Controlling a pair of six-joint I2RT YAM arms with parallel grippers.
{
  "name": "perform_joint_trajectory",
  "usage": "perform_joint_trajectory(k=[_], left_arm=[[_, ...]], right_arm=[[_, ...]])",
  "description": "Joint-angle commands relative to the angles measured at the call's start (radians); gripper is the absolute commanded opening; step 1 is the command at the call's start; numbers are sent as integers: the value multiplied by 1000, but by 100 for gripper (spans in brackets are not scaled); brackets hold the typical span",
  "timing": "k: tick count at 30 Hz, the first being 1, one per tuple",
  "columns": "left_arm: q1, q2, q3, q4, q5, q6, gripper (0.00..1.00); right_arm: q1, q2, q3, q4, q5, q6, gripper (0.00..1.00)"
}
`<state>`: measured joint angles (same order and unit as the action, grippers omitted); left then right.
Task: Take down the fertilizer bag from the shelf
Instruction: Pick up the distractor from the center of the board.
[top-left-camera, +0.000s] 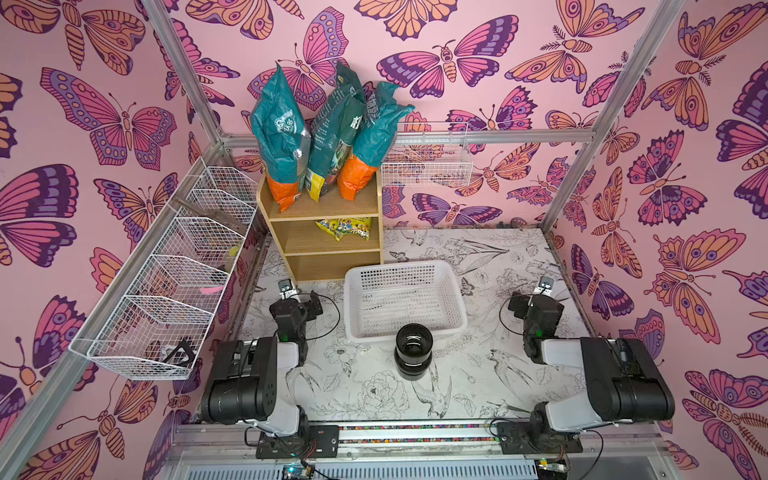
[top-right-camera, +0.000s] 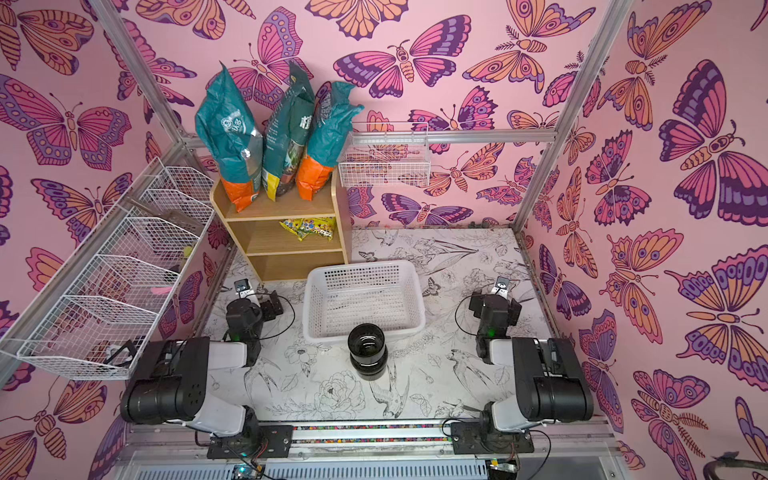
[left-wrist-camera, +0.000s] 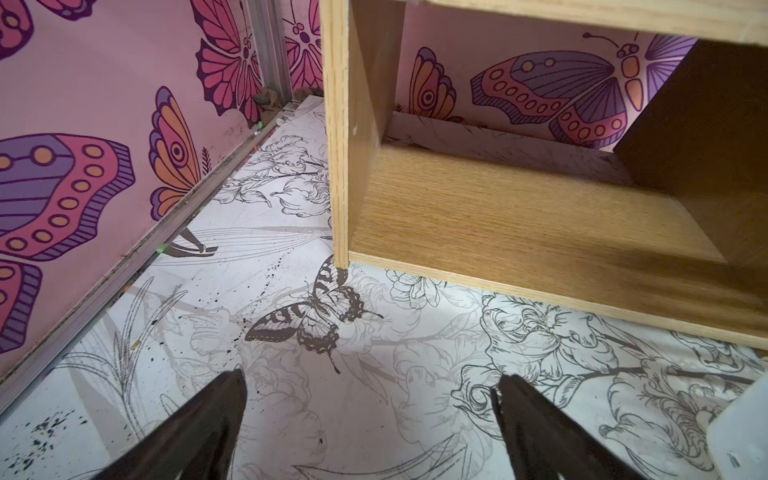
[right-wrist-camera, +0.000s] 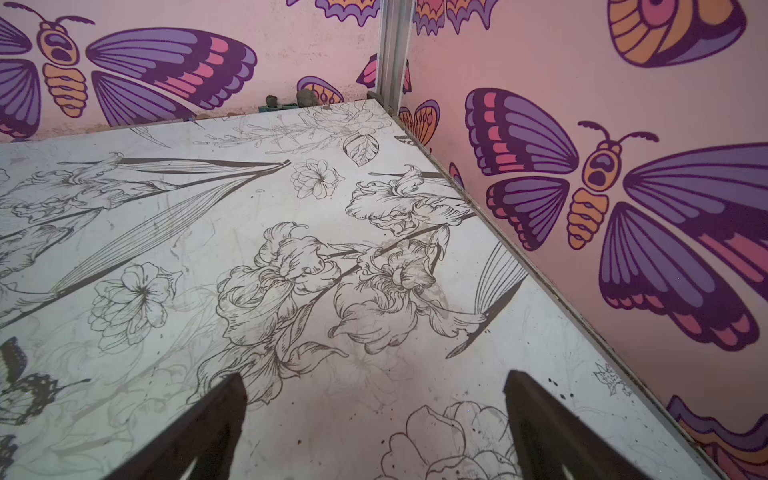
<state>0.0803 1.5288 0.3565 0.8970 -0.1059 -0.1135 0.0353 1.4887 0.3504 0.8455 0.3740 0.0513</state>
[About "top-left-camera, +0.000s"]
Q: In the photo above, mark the black item in rack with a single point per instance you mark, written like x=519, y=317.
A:
x=182, y=355

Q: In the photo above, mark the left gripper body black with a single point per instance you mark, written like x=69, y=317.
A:
x=308, y=314

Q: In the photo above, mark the pink item in rack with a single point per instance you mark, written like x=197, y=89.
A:
x=212, y=290

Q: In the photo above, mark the small white wire basket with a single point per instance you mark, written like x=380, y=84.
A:
x=428, y=152

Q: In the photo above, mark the wooden shelf unit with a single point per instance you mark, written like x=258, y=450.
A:
x=311, y=254

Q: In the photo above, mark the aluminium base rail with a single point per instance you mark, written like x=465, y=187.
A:
x=484, y=438

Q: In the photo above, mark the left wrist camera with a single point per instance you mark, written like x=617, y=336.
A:
x=287, y=288

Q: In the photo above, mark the dark green yellow fertilizer bag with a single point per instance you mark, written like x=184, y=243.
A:
x=334, y=131

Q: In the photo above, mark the white plastic basket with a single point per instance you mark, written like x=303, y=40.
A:
x=380, y=299

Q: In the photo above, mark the teal orange fertilizer bag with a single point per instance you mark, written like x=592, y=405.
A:
x=374, y=141
x=284, y=142

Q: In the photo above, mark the black camera lens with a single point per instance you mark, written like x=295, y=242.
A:
x=413, y=351

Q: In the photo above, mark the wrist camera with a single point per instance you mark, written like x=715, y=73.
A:
x=287, y=288
x=544, y=286

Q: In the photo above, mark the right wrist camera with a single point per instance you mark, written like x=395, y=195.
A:
x=544, y=286

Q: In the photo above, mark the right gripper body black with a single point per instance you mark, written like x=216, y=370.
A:
x=519, y=304

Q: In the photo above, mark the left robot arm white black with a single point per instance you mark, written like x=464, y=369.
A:
x=248, y=382

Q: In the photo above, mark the long white wire basket rack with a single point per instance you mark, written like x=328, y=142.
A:
x=155, y=299

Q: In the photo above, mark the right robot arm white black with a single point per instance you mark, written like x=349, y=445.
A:
x=622, y=382

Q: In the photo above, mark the yellow snack bag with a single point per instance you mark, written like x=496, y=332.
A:
x=338, y=228

